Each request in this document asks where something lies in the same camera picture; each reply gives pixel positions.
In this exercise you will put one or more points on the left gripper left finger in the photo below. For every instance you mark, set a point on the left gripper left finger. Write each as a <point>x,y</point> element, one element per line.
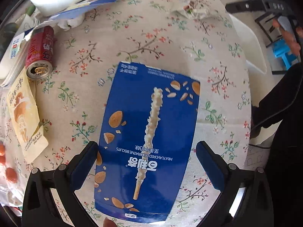
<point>39,207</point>

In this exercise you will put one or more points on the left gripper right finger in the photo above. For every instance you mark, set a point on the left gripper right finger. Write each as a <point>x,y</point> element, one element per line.
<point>245,197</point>

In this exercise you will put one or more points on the white red snack wrapper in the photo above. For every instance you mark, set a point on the white red snack wrapper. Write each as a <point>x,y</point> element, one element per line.
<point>193,9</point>

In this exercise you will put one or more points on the yellow snack pouch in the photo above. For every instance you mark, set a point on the yellow snack pouch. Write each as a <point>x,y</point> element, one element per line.
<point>25,118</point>

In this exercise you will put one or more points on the blue almond biscuit box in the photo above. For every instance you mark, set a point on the blue almond biscuit box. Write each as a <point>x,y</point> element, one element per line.
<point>145,142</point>

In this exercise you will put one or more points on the red beverage can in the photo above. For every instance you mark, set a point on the red beverage can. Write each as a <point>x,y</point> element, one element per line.
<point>38,62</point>

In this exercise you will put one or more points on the white tissue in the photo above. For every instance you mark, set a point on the white tissue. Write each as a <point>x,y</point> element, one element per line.
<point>71,23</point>

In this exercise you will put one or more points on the blue milk carton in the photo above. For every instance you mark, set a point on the blue milk carton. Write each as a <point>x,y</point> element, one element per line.
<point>78,9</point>

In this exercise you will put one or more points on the white trash bin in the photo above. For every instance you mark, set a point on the white trash bin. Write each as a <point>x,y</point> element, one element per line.
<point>250,45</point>

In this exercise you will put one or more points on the person right hand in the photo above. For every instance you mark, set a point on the person right hand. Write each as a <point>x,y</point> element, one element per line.
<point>289,38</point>

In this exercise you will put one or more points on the black chair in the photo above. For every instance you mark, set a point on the black chair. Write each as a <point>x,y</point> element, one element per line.
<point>265,23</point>

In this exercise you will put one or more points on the blue plastic stool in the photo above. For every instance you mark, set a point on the blue plastic stool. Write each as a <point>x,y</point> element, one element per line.
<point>282,50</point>

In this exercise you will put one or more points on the small tangerine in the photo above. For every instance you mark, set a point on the small tangerine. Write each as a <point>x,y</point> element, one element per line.
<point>2,150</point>
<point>11,175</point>
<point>2,160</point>

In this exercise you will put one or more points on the floral tablecloth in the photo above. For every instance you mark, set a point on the floral tablecloth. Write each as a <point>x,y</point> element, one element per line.
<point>71,101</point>

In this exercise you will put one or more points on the dark green pumpkin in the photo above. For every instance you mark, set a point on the dark green pumpkin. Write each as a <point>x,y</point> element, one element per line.
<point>6,35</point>

